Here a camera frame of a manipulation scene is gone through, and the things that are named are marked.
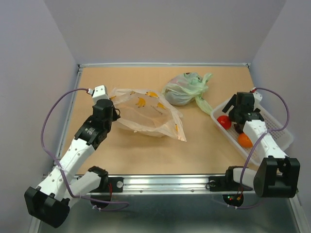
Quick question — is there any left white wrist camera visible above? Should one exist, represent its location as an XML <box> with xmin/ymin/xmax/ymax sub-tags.
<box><xmin>87</xmin><ymin>85</ymin><xmax>109</xmax><ymax>103</ymax></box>

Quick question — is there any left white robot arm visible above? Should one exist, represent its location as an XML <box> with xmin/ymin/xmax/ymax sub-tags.
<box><xmin>24</xmin><ymin>99</ymin><xmax>120</xmax><ymax>228</ymax></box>

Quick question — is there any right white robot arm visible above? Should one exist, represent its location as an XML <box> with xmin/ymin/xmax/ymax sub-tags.
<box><xmin>223</xmin><ymin>89</ymin><xmax>300</xmax><ymax>198</ymax></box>

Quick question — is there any green tied plastic bag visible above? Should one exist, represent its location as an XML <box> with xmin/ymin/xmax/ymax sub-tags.
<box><xmin>162</xmin><ymin>72</ymin><xmax>212</xmax><ymax>115</ymax></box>

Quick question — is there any red yellow peach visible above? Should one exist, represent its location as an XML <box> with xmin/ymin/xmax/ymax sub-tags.
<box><xmin>217</xmin><ymin>115</ymin><xmax>232</xmax><ymax>130</ymax></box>

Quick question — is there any aluminium front rail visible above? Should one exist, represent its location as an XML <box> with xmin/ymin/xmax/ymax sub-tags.
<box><xmin>40</xmin><ymin>173</ymin><xmax>298</xmax><ymax>195</ymax></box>

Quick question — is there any orange fruit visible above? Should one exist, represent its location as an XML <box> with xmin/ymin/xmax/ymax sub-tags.
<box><xmin>237</xmin><ymin>133</ymin><xmax>253</xmax><ymax>148</ymax></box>

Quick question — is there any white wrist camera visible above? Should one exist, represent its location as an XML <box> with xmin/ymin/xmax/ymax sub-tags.
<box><xmin>250</xmin><ymin>87</ymin><xmax>262</xmax><ymax>107</ymax></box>
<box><xmin>87</xmin><ymin>85</ymin><xmax>109</xmax><ymax>103</ymax></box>

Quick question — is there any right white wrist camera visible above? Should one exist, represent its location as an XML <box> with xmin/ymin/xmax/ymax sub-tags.
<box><xmin>250</xmin><ymin>87</ymin><xmax>262</xmax><ymax>107</ymax></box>

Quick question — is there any white banana-print plastic bag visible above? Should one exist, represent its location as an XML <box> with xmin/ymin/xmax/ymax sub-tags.
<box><xmin>109</xmin><ymin>88</ymin><xmax>187</xmax><ymax>142</ymax></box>

